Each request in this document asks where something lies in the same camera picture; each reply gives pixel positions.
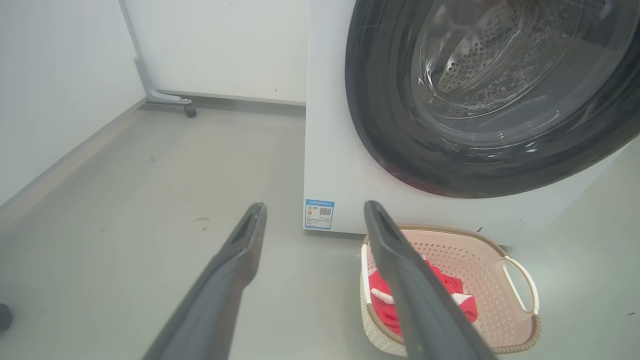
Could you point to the pink perforated laundry basket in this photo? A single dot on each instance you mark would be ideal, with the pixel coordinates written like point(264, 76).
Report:
point(475, 260)

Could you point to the white front-load washing machine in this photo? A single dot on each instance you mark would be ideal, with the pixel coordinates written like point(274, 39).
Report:
point(330, 150)

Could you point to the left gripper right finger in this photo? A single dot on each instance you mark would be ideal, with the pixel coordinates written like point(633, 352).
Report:
point(425, 310)

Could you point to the white partition panel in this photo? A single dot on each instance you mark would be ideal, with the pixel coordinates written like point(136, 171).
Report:
point(225, 45)

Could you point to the red garment with white stripes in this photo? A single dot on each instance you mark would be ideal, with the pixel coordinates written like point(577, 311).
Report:
point(385, 312)

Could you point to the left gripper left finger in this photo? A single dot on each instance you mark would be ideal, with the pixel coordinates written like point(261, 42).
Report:
point(220, 290)

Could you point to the blue energy label sticker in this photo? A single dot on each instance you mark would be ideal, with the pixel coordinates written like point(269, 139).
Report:
point(319, 214)

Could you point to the round black glass washer door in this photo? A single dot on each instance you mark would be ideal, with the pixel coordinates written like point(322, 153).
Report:
point(500, 75)

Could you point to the grey partition leg with caster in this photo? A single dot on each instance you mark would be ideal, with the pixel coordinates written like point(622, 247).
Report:
point(150, 92)

